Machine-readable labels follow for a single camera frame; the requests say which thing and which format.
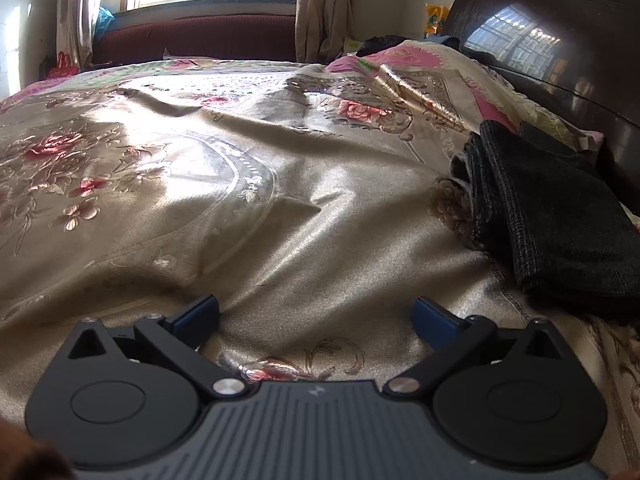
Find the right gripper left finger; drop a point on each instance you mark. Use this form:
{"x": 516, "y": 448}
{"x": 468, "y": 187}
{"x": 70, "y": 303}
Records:
{"x": 174, "y": 343}

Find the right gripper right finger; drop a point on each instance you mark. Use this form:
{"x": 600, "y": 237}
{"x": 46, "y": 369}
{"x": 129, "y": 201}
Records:
{"x": 453, "y": 341}

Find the dark checked pants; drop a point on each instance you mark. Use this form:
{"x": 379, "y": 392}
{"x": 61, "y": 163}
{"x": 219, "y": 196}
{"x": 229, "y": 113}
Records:
{"x": 554, "y": 228}

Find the floral bedspread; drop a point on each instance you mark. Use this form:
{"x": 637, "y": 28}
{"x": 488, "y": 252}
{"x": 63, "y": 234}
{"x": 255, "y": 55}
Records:
{"x": 311, "y": 204}

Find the floral pillow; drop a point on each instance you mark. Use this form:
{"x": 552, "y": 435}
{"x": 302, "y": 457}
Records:
{"x": 495, "y": 97}

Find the red gift bag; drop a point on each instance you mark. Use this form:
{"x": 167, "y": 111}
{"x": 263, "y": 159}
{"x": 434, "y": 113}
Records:
{"x": 64, "y": 67}

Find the black bag on nightstand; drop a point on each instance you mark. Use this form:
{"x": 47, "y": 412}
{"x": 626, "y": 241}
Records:
{"x": 379, "y": 43}

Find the maroon sofa bench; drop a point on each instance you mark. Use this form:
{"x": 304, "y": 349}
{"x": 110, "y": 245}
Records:
{"x": 229, "y": 37}

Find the dark wooden headboard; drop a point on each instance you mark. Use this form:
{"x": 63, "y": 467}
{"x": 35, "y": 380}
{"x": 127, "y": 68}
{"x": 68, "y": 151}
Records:
{"x": 578, "y": 58}

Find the yellow package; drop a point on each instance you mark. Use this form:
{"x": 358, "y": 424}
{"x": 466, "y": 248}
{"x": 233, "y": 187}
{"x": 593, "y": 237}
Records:
{"x": 435, "y": 19}

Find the blue plastic bag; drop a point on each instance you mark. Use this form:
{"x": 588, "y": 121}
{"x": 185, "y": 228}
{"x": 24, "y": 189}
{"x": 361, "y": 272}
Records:
{"x": 103, "y": 23}

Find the right beige curtain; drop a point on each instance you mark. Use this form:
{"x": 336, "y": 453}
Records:
{"x": 321, "y": 27}

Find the beige curtain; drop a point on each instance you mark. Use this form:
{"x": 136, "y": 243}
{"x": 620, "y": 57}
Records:
{"x": 75, "y": 29}
{"x": 321, "y": 27}

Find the left beige curtain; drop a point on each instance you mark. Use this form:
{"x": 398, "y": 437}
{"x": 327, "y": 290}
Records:
{"x": 75, "y": 29}

